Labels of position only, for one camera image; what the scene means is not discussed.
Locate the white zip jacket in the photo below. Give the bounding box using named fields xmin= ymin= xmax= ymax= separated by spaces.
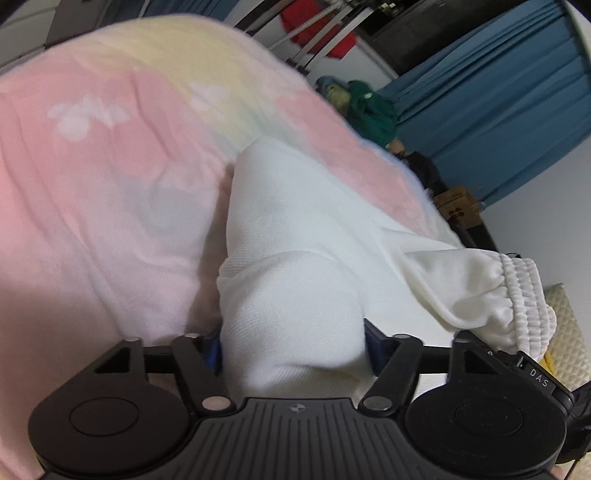
xmin=215 ymin=137 xmax=557 ymax=402

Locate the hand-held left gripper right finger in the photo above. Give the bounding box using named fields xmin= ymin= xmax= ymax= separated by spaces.
xmin=358 ymin=318 xmax=505 ymax=412

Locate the beige clothing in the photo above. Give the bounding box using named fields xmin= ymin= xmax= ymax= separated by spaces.
xmin=316 ymin=76 xmax=354 ymax=112

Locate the pastel patterned bedsheet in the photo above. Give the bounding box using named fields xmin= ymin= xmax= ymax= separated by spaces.
xmin=0 ymin=14 xmax=462 ymax=480

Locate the metal tripod stand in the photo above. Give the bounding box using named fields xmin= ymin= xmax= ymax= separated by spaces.
xmin=231 ymin=0 xmax=375 ymax=75

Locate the blue curtain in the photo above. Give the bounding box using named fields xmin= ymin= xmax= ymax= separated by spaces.
xmin=379 ymin=0 xmax=587 ymax=206

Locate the black clothing pile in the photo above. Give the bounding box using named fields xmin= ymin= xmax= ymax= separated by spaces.
xmin=402 ymin=150 xmax=446 ymax=192

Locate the red hanging garment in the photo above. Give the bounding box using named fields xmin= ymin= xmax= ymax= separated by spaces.
xmin=281 ymin=0 xmax=358 ymax=61

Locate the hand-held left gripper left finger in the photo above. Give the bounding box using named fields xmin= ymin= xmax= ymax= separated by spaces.
xmin=95 ymin=331 xmax=237 ymax=414

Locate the brown paper bag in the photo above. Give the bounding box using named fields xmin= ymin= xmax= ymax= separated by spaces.
xmin=433 ymin=185 xmax=485 ymax=232

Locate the dark window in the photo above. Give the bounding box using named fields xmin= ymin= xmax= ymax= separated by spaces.
xmin=355 ymin=0 xmax=550 ymax=77

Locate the cream quilted pillow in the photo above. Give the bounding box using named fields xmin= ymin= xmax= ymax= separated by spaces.
xmin=542 ymin=282 xmax=591 ymax=391

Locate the green garment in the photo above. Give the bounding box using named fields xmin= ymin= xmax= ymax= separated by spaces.
xmin=346 ymin=80 xmax=398 ymax=146

